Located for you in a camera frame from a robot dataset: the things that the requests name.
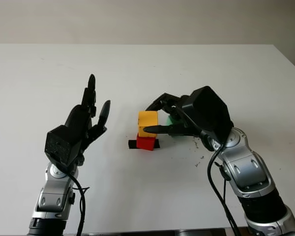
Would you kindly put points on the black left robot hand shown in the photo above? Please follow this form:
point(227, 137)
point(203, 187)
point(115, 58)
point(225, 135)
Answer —
point(78, 123)

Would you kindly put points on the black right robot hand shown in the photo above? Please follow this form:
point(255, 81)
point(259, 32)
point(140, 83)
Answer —
point(179, 130)

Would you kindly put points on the green block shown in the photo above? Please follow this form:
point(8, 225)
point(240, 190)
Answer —
point(172, 120)

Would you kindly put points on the yellow block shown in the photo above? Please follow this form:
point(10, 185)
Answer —
point(148, 119)

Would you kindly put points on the red block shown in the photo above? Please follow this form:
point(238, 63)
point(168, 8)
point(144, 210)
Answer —
point(145, 143)

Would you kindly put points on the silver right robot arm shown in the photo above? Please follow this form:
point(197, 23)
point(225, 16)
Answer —
point(250, 167)

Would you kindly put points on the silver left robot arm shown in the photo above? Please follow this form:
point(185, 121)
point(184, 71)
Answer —
point(51, 201)

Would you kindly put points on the black tape mark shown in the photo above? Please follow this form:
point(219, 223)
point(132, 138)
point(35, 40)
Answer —
point(132, 144)

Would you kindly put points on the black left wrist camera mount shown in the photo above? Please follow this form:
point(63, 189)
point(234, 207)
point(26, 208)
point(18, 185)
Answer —
point(59, 147)

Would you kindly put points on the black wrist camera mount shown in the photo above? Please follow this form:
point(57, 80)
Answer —
point(211, 113)
point(59, 147)

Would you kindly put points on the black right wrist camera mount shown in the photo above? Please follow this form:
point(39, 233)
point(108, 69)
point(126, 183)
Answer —
point(211, 113)

